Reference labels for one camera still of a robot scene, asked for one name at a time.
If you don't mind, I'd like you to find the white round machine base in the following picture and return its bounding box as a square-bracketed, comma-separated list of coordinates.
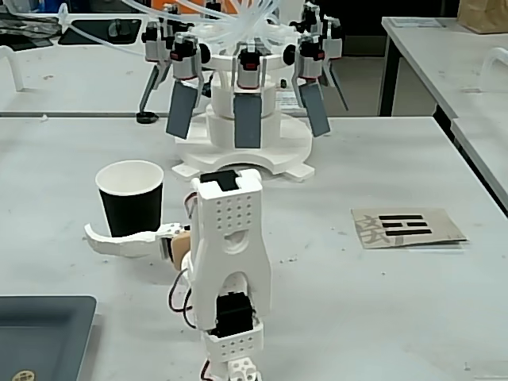
[171, 53, 315, 184]

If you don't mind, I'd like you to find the clear plastic tubing bundle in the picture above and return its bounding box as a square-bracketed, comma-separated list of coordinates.
[59, 0, 298, 60]

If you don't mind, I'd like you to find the dark grey plastic tray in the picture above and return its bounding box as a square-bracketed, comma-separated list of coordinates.
[0, 294, 98, 381]

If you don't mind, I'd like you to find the tan gripper with motor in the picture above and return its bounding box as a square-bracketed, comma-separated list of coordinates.
[83, 221, 194, 271]

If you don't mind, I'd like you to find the white curved handle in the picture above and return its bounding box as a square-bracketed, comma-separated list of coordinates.
[484, 47, 508, 90]
[0, 44, 24, 93]

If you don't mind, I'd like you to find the black paper cup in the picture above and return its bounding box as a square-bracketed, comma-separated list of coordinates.
[94, 159, 165, 239]

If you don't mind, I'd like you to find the brown paper bag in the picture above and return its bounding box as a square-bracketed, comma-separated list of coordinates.
[456, 0, 508, 36]

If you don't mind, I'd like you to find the white side table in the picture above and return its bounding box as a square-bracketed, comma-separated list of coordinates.
[380, 16, 508, 120]

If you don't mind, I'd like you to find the cardboard card with black bars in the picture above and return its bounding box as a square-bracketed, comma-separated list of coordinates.
[351, 206, 469, 250]

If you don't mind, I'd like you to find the dark mat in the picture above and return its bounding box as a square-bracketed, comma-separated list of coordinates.
[58, 17, 144, 45]

